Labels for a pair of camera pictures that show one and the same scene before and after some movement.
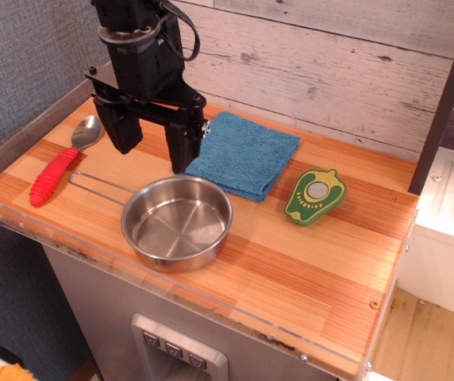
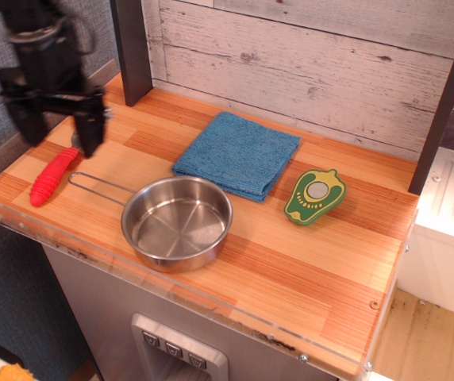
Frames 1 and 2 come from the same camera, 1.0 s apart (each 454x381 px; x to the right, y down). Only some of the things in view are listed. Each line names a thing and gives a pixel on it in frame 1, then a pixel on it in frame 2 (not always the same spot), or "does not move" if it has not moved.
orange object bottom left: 14,372 does not move
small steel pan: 174,225 does not move
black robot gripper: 146,72 to 49,75
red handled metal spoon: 86,132 does not move
